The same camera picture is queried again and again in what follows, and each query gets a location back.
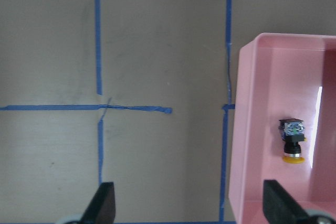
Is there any pink plastic tray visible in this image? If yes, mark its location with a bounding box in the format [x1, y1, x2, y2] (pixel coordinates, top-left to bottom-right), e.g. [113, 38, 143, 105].
[229, 33, 335, 223]

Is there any yellow push button switch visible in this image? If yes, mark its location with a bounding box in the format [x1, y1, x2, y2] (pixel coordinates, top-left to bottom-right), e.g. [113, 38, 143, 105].
[278, 118, 306, 164]

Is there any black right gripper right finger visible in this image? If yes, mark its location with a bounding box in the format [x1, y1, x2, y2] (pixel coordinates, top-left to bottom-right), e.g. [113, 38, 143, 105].
[262, 179, 309, 224]

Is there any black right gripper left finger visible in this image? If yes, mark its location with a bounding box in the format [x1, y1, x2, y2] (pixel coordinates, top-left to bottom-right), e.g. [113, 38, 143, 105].
[80, 182, 116, 224]

